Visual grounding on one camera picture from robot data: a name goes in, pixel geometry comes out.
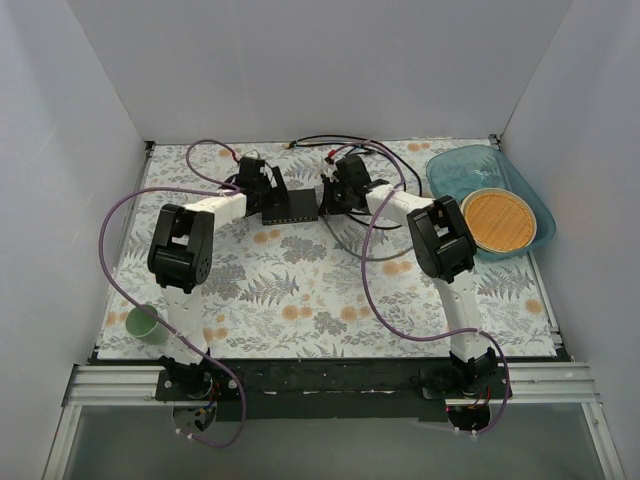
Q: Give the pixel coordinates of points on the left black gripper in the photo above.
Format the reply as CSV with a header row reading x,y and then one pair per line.
x,y
270,189

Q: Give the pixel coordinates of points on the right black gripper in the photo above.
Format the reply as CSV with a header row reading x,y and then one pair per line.
x,y
331,192

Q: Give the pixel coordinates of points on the black network switch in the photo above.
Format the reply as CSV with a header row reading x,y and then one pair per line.
x,y
301,207

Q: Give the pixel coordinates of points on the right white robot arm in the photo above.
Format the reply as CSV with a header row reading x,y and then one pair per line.
x,y
444,250

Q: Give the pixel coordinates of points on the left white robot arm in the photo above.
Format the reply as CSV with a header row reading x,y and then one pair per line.
x,y
180,258

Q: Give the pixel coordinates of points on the floral table mat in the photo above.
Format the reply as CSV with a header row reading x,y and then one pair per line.
x,y
279,291

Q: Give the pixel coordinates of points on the teal plastic tray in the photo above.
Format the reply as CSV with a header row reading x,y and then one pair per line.
x,y
462,171

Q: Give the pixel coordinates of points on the round woven bamboo basket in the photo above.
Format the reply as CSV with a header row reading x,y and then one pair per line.
x,y
499,220

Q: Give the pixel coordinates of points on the green plastic cup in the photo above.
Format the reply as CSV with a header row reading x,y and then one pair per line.
x,y
141,323

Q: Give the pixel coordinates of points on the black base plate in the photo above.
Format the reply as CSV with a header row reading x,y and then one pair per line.
x,y
331,388

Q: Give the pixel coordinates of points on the aluminium frame rail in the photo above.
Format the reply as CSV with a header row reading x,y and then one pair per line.
x,y
330,419

